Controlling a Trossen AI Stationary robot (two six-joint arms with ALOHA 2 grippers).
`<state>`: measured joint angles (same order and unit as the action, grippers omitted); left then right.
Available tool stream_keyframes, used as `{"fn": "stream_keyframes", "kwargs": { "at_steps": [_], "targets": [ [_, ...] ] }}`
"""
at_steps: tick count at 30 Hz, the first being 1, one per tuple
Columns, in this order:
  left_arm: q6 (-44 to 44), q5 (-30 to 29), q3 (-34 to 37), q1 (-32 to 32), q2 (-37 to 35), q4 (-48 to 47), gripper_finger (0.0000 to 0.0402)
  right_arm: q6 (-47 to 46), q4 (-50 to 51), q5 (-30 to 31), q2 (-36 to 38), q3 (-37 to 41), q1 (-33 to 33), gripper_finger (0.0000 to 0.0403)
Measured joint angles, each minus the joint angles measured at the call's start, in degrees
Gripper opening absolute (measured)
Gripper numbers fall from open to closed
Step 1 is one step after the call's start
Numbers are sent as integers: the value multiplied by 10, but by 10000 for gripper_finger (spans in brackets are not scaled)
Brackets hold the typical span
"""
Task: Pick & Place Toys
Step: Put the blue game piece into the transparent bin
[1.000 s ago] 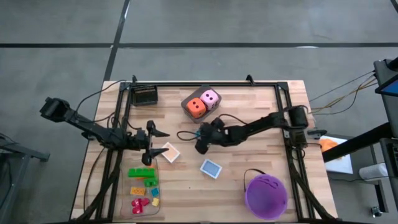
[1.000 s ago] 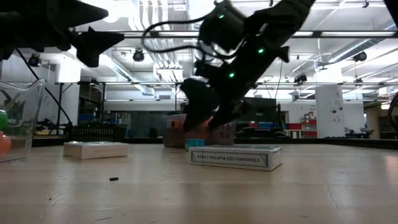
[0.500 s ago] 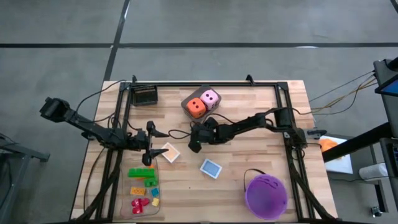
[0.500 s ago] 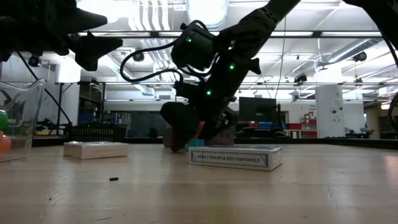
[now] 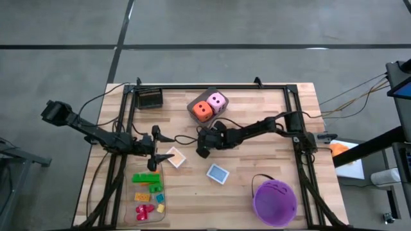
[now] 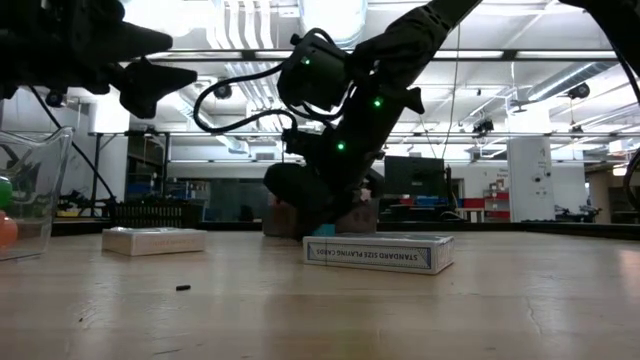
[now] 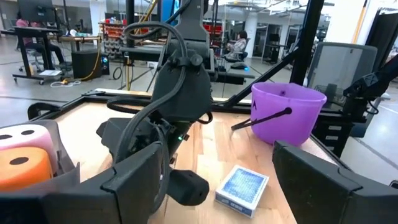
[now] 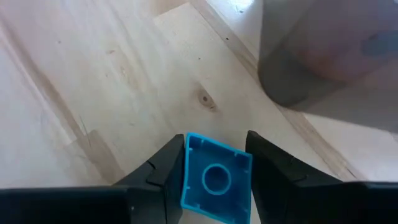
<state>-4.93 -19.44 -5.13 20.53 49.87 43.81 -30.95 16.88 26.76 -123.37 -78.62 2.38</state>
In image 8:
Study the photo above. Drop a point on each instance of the grey translucent plastic bin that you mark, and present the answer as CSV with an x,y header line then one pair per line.
x,y
286,84

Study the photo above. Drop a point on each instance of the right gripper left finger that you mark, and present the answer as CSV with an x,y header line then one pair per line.
x,y
155,196

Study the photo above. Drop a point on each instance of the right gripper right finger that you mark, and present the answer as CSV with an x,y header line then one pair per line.
x,y
280,193

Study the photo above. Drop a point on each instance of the small blue toy block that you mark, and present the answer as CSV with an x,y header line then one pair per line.
x,y
236,199

